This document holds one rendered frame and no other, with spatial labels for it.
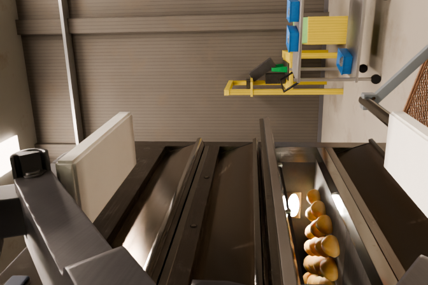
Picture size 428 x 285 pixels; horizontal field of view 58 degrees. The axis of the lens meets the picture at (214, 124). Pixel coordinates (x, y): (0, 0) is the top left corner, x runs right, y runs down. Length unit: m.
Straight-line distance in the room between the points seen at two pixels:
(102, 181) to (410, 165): 0.13
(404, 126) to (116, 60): 8.30
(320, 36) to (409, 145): 6.21
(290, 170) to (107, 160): 1.73
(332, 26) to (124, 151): 6.26
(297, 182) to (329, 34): 4.69
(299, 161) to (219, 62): 6.26
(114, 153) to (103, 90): 8.47
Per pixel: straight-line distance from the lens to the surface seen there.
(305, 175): 1.90
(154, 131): 8.52
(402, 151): 0.19
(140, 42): 8.25
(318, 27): 6.38
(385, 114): 0.99
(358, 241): 1.20
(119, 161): 0.19
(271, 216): 0.96
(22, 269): 1.15
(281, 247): 0.85
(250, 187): 1.38
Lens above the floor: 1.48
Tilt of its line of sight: 5 degrees up
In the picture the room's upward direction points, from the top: 90 degrees counter-clockwise
